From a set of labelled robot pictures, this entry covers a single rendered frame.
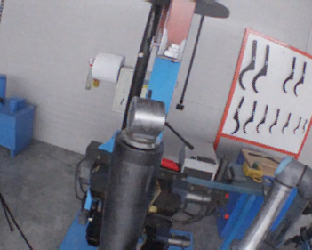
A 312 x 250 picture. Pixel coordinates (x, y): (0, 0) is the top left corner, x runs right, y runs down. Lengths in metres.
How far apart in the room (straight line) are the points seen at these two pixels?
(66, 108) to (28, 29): 1.45
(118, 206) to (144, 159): 0.27
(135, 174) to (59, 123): 3.02
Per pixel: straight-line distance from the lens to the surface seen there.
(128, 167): 1.05
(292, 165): 1.22
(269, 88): 3.63
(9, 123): 3.59
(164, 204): 1.57
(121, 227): 1.25
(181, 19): 1.18
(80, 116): 3.80
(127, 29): 3.46
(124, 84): 2.29
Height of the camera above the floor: 1.90
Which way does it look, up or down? 20 degrees down
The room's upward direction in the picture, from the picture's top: 15 degrees clockwise
